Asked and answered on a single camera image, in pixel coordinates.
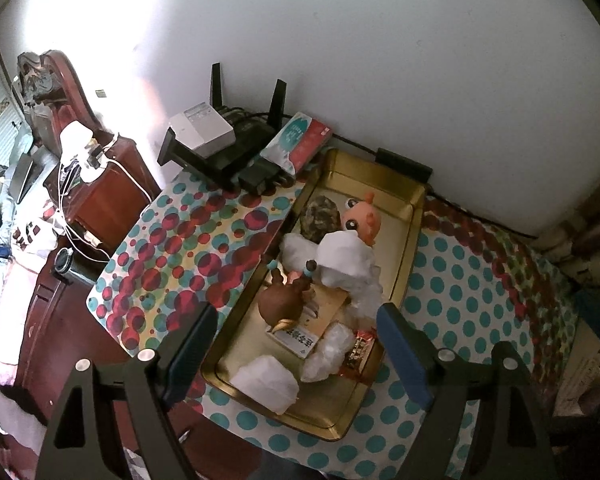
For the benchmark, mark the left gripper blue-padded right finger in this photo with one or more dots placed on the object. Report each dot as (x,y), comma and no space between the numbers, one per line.
(411,353)

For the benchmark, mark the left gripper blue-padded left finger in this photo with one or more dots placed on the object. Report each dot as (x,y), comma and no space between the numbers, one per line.
(184,349)

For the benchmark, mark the red snack packet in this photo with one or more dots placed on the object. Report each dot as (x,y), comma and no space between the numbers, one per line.
(360,354)

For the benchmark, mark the white plastic bag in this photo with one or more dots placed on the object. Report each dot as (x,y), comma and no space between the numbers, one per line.
(266,381)
(328,354)
(366,297)

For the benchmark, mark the yellow medicine box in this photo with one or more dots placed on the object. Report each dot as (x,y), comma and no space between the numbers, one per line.
(301,338)

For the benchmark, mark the orange toy pig figure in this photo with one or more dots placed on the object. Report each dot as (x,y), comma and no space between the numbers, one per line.
(363,218)

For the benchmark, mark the camouflage sock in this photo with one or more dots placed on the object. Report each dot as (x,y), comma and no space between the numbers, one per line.
(319,217)

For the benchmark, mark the polka dot tablecloth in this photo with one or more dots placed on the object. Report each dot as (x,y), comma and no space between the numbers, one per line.
(472,286)

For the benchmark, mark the red wooden nightstand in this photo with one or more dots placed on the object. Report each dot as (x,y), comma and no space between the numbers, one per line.
(109,206)

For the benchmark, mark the white printed pillow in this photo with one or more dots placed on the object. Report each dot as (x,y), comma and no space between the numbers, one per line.
(582,372)

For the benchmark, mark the black wifi router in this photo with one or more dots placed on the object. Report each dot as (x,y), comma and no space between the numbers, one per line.
(253,131)

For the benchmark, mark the black power adapter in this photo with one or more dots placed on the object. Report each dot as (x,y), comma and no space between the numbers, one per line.
(404,165)

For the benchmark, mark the beige printed curtain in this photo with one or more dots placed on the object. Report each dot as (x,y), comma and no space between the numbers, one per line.
(574,243)

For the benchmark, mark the white small box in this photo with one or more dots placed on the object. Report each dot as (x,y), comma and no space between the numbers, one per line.
(203,130)

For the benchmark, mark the red teal tissue pack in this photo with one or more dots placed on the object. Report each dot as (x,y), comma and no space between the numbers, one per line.
(296,143)

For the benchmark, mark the white power strip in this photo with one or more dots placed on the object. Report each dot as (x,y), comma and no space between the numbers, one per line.
(79,145)

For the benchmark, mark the red wooden headboard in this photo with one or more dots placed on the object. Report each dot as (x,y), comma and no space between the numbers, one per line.
(52,97)

